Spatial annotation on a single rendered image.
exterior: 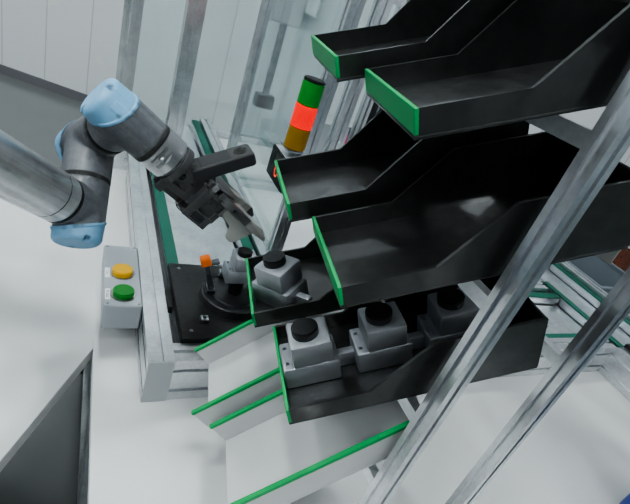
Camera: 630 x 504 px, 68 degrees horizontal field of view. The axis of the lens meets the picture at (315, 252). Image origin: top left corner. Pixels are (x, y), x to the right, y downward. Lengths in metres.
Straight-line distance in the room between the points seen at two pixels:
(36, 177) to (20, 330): 0.43
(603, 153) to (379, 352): 0.29
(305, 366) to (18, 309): 0.72
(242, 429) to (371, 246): 0.36
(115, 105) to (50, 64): 4.42
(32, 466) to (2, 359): 0.93
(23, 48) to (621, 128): 5.12
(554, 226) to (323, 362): 0.27
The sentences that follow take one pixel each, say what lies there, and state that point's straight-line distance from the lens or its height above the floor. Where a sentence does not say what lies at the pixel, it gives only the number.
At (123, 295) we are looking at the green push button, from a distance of 0.97.
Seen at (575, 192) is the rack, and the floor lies 1.51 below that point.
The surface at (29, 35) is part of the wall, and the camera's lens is 5.23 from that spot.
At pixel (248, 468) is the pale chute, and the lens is 0.70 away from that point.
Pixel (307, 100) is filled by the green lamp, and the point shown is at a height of 1.37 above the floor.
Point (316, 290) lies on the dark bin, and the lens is 0.65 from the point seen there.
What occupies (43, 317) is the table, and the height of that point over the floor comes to 0.86.
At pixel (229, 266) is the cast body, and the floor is 1.06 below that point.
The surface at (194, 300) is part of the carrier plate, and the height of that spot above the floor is 0.97.
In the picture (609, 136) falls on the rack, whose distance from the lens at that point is 0.40.
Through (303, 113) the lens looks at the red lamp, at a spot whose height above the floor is 1.34.
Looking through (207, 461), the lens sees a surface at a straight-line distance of 0.88.
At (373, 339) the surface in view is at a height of 1.28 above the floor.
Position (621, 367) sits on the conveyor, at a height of 0.92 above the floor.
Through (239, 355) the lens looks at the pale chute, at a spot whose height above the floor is 1.03.
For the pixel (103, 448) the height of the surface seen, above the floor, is 0.86.
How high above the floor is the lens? 1.58
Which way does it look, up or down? 28 degrees down
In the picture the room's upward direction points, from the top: 21 degrees clockwise
